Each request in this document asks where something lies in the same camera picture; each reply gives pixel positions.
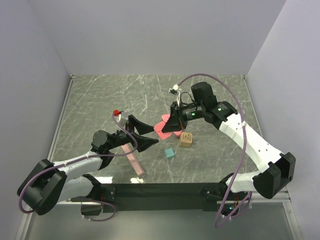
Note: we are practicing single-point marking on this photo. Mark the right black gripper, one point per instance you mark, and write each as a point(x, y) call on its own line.
point(176, 121)

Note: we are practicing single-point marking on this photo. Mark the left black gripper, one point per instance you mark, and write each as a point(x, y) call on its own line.
point(143, 142)

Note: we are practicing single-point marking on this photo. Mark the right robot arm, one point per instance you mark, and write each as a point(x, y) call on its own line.
point(274, 168)

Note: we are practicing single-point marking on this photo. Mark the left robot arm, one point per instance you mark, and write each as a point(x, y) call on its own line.
point(52, 182)

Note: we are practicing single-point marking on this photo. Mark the pink triangular power strip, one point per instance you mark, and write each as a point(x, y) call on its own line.
point(172, 125)

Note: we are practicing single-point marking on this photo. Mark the wooden cube block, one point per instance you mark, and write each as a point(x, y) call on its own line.
point(186, 139)

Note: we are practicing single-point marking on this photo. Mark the teal cube block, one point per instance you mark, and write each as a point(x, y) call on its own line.
point(169, 153)

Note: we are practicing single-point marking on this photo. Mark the pink long power strip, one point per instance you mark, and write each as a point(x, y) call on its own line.
point(133, 160)

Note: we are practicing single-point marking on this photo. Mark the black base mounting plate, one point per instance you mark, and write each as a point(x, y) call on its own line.
point(159, 196)

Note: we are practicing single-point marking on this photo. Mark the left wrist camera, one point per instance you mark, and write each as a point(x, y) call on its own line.
point(120, 117)

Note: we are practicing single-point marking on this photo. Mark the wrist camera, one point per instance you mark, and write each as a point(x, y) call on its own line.
point(175, 90)
point(120, 117)

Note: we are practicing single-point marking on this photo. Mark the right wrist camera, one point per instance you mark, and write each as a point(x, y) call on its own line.
point(175, 90)

